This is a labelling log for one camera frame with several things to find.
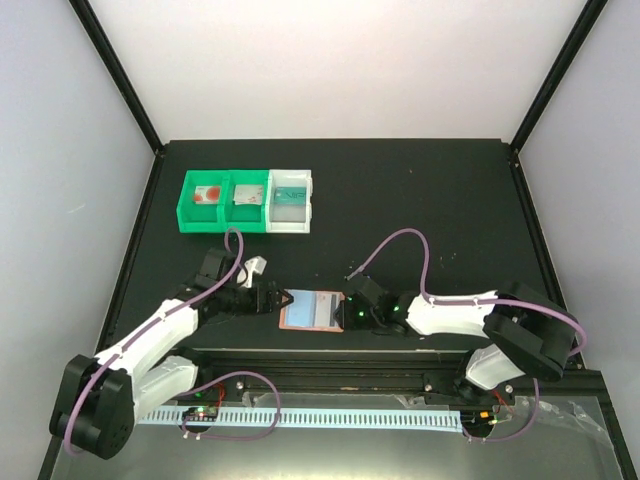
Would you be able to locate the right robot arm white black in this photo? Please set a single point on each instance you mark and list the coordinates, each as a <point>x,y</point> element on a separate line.
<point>527,335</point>

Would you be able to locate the green bin middle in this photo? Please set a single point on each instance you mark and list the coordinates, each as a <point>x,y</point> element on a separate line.
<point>246,218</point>

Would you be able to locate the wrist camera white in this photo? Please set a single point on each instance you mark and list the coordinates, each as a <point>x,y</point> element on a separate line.
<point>251,268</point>
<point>354,273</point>

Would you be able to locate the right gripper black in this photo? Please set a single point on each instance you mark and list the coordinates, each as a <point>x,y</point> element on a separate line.
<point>346,320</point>

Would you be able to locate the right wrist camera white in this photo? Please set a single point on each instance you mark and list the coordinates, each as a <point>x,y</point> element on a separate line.
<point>354,273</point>

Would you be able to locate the white slotted cable duct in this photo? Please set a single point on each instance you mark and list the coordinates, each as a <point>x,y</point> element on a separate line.
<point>322,418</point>

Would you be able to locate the white translucent bin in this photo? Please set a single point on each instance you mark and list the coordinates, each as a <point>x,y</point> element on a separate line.
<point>288,219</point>

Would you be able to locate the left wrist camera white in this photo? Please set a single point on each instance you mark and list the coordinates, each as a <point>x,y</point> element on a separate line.
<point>251,268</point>

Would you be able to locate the green bin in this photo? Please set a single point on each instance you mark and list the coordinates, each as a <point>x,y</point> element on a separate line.
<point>206,219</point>
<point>246,218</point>

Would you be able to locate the left small circuit board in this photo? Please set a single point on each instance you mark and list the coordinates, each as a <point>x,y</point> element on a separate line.
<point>200,414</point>

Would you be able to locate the black aluminium front rail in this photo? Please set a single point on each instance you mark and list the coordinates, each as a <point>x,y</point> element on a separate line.
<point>435,375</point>

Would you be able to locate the black frame post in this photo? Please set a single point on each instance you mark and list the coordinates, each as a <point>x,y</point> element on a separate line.
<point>101,43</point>
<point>572,45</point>

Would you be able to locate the green bin left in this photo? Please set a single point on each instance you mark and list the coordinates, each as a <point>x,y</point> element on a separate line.
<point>206,219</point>

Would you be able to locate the small circuit board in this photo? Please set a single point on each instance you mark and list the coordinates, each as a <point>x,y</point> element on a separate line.
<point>489,417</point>
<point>200,414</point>

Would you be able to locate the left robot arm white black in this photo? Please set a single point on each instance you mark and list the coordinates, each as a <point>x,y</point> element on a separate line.
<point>101,398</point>

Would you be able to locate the brown leather card holder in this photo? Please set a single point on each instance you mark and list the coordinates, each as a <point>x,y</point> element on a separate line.
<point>311,311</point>

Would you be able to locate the right black frame post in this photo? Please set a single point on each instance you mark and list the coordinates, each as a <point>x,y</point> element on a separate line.
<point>572,45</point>

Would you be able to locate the red circles card in bin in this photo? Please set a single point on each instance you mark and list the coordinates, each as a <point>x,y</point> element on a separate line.
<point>206,194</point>

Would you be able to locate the teal VIP credit card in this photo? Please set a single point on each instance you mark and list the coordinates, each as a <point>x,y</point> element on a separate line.
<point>290,196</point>

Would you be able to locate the right small circuit board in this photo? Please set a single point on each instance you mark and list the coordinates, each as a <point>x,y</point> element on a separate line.
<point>489,417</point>

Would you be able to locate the left black frame post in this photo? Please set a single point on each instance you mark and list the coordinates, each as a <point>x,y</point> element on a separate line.
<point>101,43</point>

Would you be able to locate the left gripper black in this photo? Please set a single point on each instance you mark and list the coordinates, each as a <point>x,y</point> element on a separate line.
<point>268,304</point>

